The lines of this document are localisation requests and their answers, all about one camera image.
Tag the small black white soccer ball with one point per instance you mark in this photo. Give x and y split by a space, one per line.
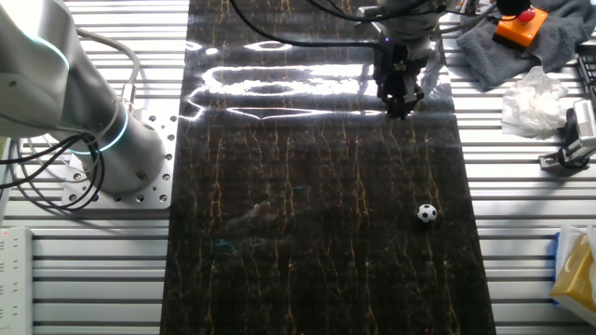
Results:
427 213

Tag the grey towel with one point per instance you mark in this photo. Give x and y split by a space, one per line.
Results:
563 46

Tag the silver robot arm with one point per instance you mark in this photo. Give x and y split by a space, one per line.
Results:
46 70

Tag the crumpled white tissue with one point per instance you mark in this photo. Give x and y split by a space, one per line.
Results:
535 104

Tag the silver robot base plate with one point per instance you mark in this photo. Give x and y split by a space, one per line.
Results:
158 186

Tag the camera stand bracket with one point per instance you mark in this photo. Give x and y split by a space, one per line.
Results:
551 163

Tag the black marble pattern mat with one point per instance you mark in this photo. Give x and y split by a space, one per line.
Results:
302 209

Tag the black keyboard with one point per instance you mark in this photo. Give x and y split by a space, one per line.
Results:
589 76

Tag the orange emergency stop button box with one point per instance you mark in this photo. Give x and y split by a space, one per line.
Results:
517 30

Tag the blue white tissue packet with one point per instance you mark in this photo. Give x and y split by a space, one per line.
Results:
556 256

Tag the white power strip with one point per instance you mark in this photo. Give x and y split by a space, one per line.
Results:
14 284

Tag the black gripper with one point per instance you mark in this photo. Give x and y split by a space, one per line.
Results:
398 74

